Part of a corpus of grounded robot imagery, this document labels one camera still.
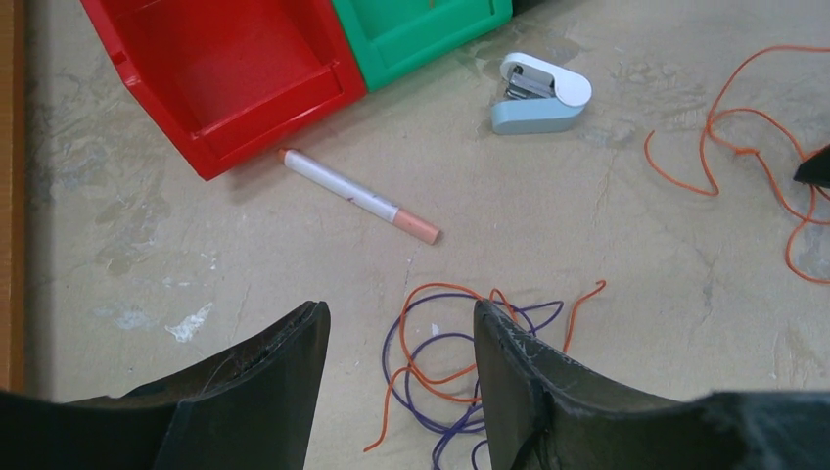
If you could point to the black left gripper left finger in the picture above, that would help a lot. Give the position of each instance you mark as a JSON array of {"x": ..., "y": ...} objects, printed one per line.
[{"x": 248, "y": 407}]

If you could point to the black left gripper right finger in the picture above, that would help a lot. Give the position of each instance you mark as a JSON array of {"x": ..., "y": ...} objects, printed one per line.
[{"x": 544, "y": 410}]

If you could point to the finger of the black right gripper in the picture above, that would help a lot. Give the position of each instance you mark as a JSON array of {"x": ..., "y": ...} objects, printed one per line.
[{"x": 815, "y": 171}]

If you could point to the silver marker pink cap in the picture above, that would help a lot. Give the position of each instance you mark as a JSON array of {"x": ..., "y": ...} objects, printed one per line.
[{"x": 359, "y": 195}]

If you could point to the white stapler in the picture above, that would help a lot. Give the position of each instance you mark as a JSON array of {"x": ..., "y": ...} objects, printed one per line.
[{"x": 540, "y": 97}]

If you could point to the red plastic bin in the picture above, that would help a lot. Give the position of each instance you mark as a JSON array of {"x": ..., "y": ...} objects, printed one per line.
[{"x": 224, "y": 80}]

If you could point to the green plastic bin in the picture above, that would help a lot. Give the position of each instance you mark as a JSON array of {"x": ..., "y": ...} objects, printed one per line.
[{"x": 391, "y": 38}]

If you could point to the wooden rack frame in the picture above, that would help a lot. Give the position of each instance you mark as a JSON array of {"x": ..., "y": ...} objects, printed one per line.
[{"x": 13, "y": 191}]

